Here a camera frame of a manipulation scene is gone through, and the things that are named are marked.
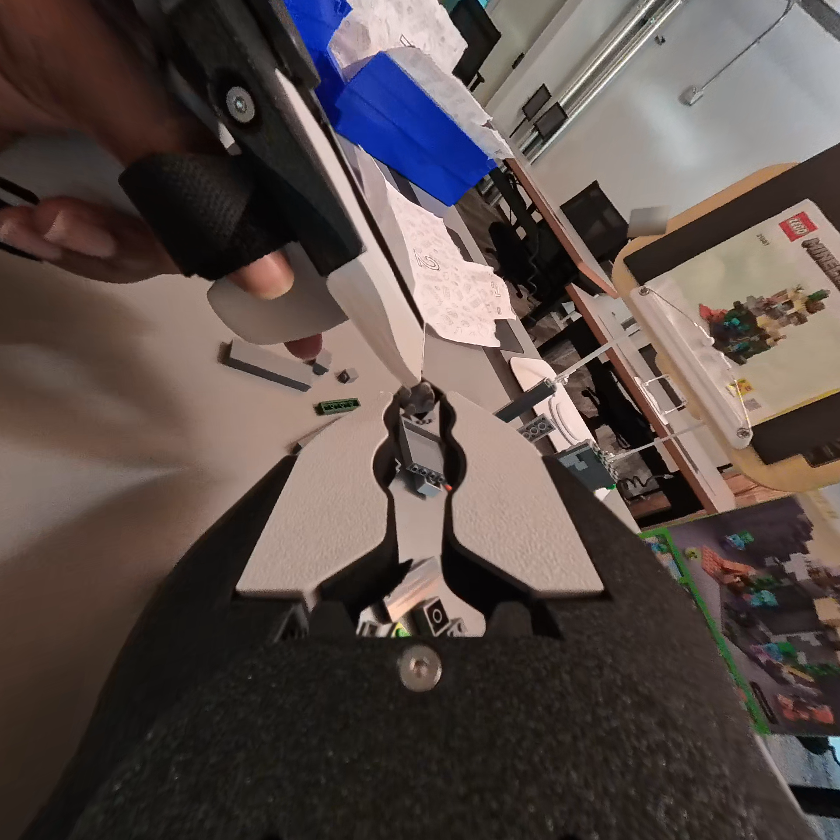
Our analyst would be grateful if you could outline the white printed paper bag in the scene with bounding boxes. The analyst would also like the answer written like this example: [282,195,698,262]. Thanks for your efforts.
[388,197,521,350]

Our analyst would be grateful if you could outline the small grey green lego assembly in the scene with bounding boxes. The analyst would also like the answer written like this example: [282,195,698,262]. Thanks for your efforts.
[394,418,455,501]

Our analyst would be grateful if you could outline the grey Lego baseplate build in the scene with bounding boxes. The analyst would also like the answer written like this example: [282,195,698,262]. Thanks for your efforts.
[558,444,619,490]

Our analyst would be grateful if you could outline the lego set box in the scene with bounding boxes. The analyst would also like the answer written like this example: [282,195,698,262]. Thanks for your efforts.
[641,493,840,736]

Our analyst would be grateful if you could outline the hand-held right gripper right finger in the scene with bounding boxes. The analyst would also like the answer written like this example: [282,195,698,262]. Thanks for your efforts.
[440,394,607,605]

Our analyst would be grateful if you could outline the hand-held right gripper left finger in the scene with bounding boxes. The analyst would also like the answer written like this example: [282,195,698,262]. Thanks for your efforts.
[237,394,403,605]

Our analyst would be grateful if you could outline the instruction booklet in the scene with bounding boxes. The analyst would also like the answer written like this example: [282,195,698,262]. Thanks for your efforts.
[644,197,840,424]

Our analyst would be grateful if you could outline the dark blue-grey lego bar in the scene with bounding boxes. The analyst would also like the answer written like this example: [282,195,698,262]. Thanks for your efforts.
[497,381,559,425]

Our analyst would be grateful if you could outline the person's left hand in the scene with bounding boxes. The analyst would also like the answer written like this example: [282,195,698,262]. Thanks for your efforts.
[0,0,326,363]

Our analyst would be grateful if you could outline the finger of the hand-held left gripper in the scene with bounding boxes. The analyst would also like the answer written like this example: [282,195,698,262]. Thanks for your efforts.
[269,73,427,388]
[344,145,430,379]

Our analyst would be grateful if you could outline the metal pipes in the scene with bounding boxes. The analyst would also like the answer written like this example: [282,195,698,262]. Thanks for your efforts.
[525,0,686,161]

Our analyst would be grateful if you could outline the blue storage bin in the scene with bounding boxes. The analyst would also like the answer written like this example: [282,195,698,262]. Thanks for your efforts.
[329,53,501,206]
[283,0,355,106]

